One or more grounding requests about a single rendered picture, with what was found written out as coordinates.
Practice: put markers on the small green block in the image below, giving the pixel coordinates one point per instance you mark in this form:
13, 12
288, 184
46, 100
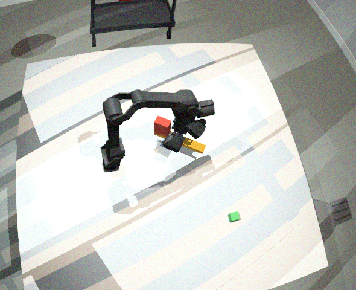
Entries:
234, 216

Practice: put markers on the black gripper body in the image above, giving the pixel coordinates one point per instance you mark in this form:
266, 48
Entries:
175, 142

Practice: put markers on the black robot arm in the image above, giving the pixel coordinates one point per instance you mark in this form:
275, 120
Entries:
183, 104

